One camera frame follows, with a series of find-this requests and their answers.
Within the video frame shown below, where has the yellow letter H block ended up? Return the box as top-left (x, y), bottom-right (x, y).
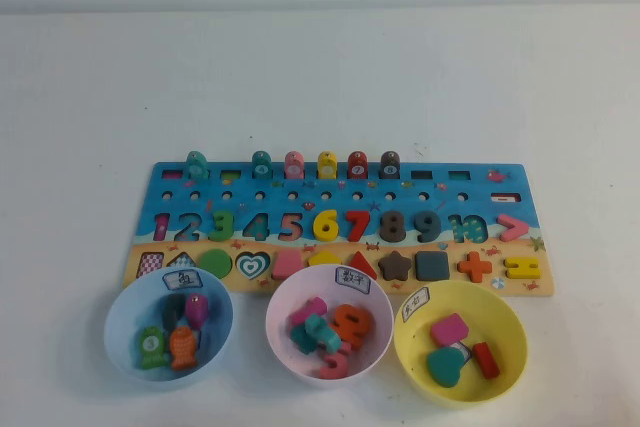
top-left (503, 256), bottom-right (542, 280)

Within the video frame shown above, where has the colourful wooden puzzle board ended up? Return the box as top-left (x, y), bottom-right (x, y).
top-left (122, 161), bottom-right (557, 299)

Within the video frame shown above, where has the yellow fish piece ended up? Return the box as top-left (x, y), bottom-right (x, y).
top-left (316, 149), bottom-right (340, 180)

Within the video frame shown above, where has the pink fish piece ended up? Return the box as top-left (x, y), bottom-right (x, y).
top-left (283, 150), bottom-right (307, 180)

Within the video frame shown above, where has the red fish piece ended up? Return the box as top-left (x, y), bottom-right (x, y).
top-left (347, 149), bottom-right (371, 180)

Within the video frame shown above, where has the yellow number six piece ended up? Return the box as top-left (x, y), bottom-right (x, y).
top-left (312, 209), bottom-right (342, 244)

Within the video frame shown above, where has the red number seven piece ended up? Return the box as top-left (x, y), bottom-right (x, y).
top-left (345, 209), bottom-right (373, 245)

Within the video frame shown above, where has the teal fish piece number four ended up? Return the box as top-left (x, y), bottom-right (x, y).
top-left (250, 149), bottom-right (274, 180)

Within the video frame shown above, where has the yellow pentagon piece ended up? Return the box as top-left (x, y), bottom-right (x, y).
top-left (306, 248), bottom-right (342, 269)

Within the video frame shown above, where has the brown fish piece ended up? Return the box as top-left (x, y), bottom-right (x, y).
top-left (378, 149), bottom-right (402, 180)

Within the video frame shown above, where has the brown number eight piece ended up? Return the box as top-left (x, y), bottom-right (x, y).
top-left (378, 211), bottom-right (408, 245)

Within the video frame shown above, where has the pink trapezoid piece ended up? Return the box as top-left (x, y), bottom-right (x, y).
top-left (271, 248), bottom-right (308, 282)

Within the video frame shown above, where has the red triangle piece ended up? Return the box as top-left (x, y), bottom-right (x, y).
top-left (343, 248), bottom-right (379, 279)

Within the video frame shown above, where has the paper label on pink bowl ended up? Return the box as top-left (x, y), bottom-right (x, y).
top-left (335, 264), bottom-right (374, 294)

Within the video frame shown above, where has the brown star piece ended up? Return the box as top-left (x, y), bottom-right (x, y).
top-left (377, 249), bottom-right (415, 283)

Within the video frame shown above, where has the dark grey number nine piece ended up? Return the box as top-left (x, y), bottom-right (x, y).
top-left (414, 211), bottom-right (444, 245)

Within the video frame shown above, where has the magenta number one piece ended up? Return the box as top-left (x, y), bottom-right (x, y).
top-left (290, 296), bottom-right (329, 327)

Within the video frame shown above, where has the teal fish piece number two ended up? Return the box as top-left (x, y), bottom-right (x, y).
top-left (185, 149), bottom-right (211, 181)

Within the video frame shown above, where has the pink plastic bowl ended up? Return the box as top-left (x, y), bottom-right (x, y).
top-left (264, 262), bottom-right (394, 390)

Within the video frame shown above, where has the green circle piece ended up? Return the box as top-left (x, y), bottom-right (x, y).
top-left (195, 248), bottom-right (235, 282)

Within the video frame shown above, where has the dark grey square piece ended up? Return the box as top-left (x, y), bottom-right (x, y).
top-left (415, 249), bottom-right (451, 283)

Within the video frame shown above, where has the orange number ten piece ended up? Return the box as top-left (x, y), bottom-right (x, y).
top-left (326, 302), bottom-right (377, 350)

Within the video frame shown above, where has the teal number piece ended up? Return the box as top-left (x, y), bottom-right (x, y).
top-left (289, 323), bottom-right (322, 351)
top-left (303, 312), bottom-right (343, 354)

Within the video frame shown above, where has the paper label on yellow bowl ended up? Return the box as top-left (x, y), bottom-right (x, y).
top-left (400, 286), bottom-right (433, 310)

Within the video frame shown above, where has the paper label on blue bowl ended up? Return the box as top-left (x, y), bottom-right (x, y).
top-left (161, 268), bottom-right (205, 293)

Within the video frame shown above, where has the orange plus sign piece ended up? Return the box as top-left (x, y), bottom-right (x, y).
top-left (456, 251), bottom-right (494, 284)

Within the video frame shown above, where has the purple fish piece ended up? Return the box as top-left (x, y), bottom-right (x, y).
top-left (184, 292), bottom-right (210, 331)

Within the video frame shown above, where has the pink number five piece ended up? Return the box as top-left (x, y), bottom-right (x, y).
top-left (317, 348), bottom-right (354, 381)

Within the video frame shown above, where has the pink rectangle piece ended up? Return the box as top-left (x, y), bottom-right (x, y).
top-left (429, 312), bottom-right (472, 349)

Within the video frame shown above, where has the dark grey fish piece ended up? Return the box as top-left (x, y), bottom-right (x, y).
top-left (161, 292), bottom-right (189, 331)

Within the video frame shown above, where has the pink greater-than sign piece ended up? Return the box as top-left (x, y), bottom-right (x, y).
top-left (495, 212), bottom-right (531, 244)

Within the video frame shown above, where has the orange fish piece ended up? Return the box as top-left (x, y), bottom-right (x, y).
top-left (167, 324), bottom-right (196, 372)

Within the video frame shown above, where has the blue white patterned diamond piece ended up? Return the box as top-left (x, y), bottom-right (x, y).
top-left (451, 338), bottom-right (474, 364)

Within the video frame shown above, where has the teal heart piece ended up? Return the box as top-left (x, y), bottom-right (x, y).
top-left (425, 346), bottom-right (468, 390)

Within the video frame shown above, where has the yellow plastic bowl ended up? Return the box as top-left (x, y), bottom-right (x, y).
top-left (393, 279), bottom-right (530, 410)

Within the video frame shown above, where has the green fish piece number three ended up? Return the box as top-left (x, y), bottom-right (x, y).
top-left (131, 325), bottom-right (169, 371)

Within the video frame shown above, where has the light blue plastic bowl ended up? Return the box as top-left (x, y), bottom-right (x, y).
top-left (102, 266), bottom-right (235, 383)

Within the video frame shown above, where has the red minus sign piece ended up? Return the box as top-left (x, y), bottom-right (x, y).
top-left (470, 341), bottom-right (502, 380)

